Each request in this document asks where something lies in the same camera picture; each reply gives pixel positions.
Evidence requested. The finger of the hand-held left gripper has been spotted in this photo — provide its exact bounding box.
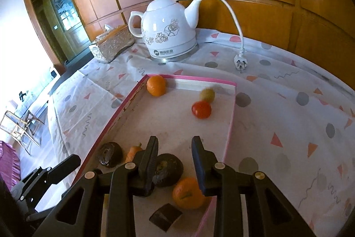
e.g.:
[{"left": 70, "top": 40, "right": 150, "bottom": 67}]
[{"left": 44, "top": 154, "right": 81, "bottom": 191}]

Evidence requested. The small white appliance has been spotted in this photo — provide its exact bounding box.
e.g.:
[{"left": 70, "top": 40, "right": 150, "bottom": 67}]
[{"left": 48, "top": 66, "right": 61, "bottom": 81}]

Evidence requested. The dark brown fruit wedge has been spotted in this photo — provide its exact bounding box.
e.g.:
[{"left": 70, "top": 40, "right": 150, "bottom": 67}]
[{"left": 149, "top": 203, "right": 183, "bottom": 232}]

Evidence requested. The red tomato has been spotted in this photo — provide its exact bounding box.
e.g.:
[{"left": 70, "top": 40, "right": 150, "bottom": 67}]
[{"left": 191, "top": 100, "right": 212, "bottom": 119}]

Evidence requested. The white floral electric kettle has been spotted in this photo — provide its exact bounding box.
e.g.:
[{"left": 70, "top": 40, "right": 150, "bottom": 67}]
[{"left": 128, "top": 0, "right": 201, "bottom": 58}]

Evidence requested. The white power cord with plug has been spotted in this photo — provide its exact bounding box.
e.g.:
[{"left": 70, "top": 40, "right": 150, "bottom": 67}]
[{"left": 173, "top": 0, "right": 248, "bottom": 74}]

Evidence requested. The silver kettle base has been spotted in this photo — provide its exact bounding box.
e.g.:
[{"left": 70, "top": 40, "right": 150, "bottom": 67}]
[{"left": 150, "top": 43, "right": 199, "bottom": 63}]

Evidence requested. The white patterned tablecloth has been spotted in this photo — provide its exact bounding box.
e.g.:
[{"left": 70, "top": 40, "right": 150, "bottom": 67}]
[{"left": 46, "top": 27, "right": 355, "bottom": 237}]

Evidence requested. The pink shallow cardboard box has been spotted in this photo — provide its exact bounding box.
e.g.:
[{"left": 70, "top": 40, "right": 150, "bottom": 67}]
[{"left": 75, "top": 74, "right": 238, "bottom": 237}]

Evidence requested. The silver patterned tissue box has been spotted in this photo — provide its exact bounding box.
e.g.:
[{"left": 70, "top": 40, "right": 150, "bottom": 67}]
[{"left": 89, "top": 24, "right": 135, "bottom": 63}]

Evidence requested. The orange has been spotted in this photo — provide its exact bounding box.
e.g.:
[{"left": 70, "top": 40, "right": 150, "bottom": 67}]
[
  {"left": 172, "top": 177, "right": 207, "bottom": 210},
  {"left": 146, "top": 75, "right": 167, "bottom": 97}
]

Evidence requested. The purple cloth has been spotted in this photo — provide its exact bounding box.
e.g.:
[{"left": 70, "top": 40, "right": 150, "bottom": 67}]
[{"left": 0, "top": 140, "right": 21, "bottom": 193}]

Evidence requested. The small yellow green fruit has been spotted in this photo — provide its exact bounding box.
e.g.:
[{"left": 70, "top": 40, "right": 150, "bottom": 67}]
[{"left": 199, "top": 88, "right": 216, "bottom": 103}]

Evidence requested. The small orange green fruit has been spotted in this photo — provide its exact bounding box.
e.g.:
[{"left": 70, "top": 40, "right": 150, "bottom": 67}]
[{"left": 125, "top": 143, "right": 143, "bottom": 163}]

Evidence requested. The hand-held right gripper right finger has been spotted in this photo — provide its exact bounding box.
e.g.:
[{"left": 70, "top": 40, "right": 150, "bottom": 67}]
[{"left": 191, "top": 136, "right": 317, "bottom": 237}]

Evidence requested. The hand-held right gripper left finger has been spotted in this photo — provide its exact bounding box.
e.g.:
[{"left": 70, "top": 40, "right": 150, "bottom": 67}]
[{"left": 36, "top": 136, "right": 159, "bottom": 237}]

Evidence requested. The wooden glass door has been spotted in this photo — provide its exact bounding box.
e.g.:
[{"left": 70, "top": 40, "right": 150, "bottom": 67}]
[{"left": 24, "top": 0, "right": 92, "bottom": 65}]

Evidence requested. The dark brown avocado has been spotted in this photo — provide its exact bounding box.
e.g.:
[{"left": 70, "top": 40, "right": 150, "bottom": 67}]
[
  {"left": 152, "top": 153, "right": 184, "bottom": 187},
  {"left": 98, "top": 142, "right": 123, "bottom": 169}
]

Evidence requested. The wooden chair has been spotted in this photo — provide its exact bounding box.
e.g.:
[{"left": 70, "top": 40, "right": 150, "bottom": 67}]
[
  {"left": 25, "top": 111, "right": 46, "bottom": 147},
  {"left": 0, "top": 111, "right": 30, "bottom": 155}
]

